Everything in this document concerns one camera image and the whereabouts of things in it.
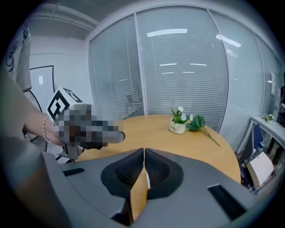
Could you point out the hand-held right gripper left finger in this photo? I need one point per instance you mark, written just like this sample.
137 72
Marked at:
124 172

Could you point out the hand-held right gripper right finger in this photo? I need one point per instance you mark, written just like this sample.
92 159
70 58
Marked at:
163 169

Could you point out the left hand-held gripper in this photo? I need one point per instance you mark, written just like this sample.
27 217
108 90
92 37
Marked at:
66 111

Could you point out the person's left forearm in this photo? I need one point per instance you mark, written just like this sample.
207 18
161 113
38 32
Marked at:
26 104

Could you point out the black framed whiteboard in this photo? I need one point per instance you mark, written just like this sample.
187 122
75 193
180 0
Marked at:
42 86

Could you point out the white pot with flowers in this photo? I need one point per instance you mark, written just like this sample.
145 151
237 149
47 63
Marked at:
177 127

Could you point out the green artificial leaf sprig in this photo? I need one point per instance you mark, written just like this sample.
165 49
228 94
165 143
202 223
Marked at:
197 123

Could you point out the white printed t-shirt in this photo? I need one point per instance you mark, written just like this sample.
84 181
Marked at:
21 58

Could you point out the brown cardboard box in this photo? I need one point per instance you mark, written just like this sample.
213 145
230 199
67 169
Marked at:
260 169

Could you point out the blue office chair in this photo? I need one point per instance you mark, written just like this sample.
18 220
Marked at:
256 138

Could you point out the white side cabinet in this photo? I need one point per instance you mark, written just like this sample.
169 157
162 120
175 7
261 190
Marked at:
270 130

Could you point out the small potted plant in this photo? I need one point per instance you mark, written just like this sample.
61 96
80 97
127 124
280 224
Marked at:
267 117

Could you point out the white wall device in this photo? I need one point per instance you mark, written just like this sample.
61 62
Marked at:
272 82

